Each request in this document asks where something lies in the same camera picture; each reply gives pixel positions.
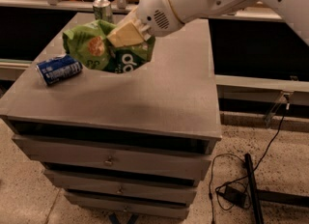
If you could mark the grey drawer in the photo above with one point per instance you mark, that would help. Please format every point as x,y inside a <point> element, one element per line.
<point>123,188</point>
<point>91,201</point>
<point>114,157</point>

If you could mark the black floor bar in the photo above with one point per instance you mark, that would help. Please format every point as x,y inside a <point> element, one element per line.
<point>253,190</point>

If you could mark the blue pepsi can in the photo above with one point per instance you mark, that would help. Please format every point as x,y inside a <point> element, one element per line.
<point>57,69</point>

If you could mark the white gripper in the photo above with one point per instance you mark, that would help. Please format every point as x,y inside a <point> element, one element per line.
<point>156,8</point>

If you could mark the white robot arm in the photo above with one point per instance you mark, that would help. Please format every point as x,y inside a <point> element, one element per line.
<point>294,12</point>

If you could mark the black power adapter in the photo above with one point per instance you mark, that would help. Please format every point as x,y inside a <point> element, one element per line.
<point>234,196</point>

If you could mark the grey drawer cabinet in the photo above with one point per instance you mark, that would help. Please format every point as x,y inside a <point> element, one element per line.
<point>169,104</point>

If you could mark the green rice chip bag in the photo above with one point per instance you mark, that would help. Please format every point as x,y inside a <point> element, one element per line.
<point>89,44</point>

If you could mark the green soda can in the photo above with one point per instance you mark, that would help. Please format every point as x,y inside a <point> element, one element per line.
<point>102,10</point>

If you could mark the middle grey drawer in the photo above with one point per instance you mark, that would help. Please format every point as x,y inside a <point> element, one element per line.
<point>123,188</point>

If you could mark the top grey drawer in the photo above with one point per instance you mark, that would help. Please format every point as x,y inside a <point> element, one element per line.
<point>114,157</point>

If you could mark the bottom grey drawer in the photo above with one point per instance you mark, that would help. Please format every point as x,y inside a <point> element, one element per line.
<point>91,201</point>

